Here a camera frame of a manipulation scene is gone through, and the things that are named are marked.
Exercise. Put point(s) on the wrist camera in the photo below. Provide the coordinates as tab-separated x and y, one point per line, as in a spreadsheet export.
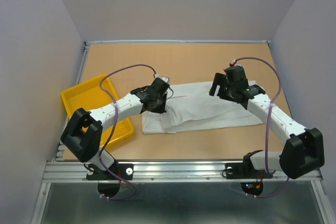
234	63
166	79

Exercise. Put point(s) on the aluminium front rail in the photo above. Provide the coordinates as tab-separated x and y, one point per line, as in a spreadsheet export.
175	171

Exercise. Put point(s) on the yellow plastic tray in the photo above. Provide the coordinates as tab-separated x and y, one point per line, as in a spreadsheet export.
88	95

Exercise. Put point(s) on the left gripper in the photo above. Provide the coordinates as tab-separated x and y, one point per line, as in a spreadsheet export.
161	109

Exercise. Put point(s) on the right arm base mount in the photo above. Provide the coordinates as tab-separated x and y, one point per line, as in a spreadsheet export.
254	184

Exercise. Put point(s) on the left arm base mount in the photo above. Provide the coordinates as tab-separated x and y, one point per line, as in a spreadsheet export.
110	180

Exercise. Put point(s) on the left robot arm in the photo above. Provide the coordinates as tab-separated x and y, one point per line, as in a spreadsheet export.
83	132

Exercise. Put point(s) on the white long sleeve shirt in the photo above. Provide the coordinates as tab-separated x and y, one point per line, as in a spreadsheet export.
191	108

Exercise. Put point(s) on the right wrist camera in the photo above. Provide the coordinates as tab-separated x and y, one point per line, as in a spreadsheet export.
234	63

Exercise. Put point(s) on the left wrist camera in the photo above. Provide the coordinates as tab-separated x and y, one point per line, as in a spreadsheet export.
166	79

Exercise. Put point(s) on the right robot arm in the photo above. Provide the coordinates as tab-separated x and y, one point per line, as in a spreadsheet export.
303	149

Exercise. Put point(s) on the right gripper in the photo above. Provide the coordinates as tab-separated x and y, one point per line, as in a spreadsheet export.
220	79

